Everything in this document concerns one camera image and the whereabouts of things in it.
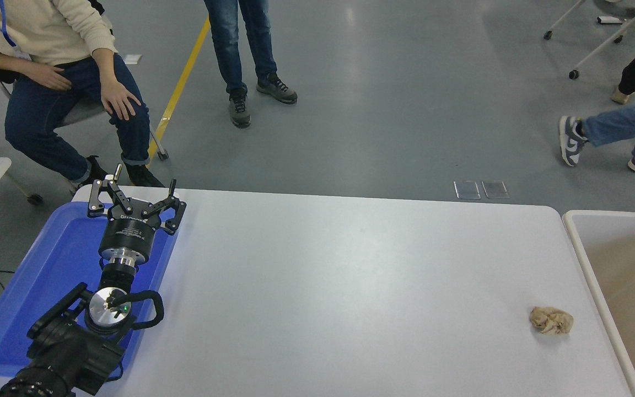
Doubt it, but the clear floor plate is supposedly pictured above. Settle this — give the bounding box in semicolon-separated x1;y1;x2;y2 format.
454;180;481;200
482;180;509;199

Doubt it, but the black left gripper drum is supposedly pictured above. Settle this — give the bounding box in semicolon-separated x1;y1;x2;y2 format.
100;197;165;260

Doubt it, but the blue plastic tray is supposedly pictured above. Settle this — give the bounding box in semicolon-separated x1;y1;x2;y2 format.
0;201;179;378

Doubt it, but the crumpled tan paper ball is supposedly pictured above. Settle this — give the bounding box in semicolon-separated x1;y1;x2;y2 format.
529;306;575;335

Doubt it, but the person's right hand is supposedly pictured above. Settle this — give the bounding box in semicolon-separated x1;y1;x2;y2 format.
20;61;72;92

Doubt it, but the seated person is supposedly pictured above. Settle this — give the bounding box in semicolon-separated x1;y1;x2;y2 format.
0;0;165;191

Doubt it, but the person's left hand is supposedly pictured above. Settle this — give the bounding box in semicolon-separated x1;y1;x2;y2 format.
99;80;142;121

